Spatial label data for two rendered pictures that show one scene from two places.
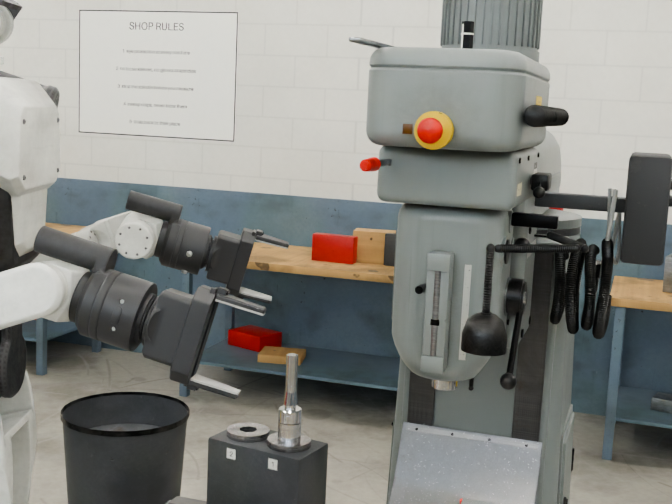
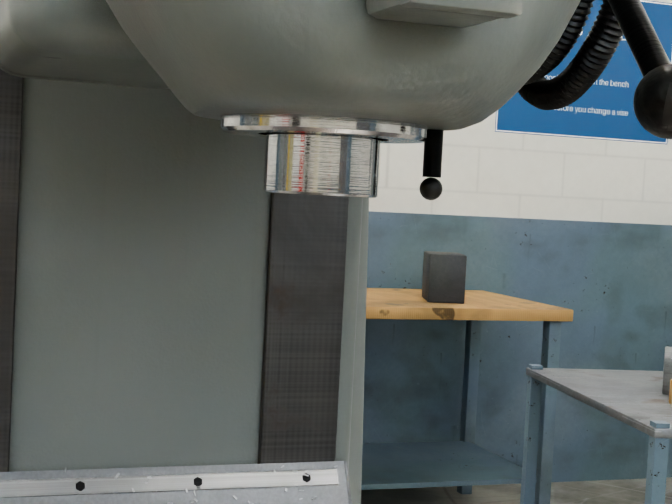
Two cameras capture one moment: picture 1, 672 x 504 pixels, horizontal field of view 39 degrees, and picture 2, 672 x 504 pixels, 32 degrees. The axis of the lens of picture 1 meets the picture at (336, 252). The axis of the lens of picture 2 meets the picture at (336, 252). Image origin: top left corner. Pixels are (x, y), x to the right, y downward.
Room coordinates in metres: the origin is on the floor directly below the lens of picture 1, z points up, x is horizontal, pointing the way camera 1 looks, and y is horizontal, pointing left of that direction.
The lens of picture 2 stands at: (1.35, 0.08, 1.28)
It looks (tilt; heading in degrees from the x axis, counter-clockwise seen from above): 3 degrees down; 322
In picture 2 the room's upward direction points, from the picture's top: 3 degrees clockwise
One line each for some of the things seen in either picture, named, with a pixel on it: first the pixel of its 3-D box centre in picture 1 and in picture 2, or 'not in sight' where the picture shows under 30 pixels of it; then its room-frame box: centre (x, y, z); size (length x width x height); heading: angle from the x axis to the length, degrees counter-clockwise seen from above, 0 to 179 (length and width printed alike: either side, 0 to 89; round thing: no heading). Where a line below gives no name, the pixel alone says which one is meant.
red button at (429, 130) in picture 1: (430, 130); not in sight; (1.50, -0.14, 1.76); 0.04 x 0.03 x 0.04; 72
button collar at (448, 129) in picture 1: (433, 130); not in sight; (1.53, -0.15, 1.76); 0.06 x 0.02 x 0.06; 72
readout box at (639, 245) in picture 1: (649, 206); not in sight; (1.93, -0.63, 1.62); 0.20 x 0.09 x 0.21; 162
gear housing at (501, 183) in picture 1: (463, 172); not in sight; (1.79, -0.23, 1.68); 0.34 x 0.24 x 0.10; 162
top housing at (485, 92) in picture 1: (464, 101); not in sight; (1.76, -0.22, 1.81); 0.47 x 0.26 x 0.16; 162
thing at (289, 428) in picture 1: (289, 425); not in sight; (1.88, 0.08, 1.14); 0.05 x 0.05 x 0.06
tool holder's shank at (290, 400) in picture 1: (291, 381); not in sight; (1.88, 0.08, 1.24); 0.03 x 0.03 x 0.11
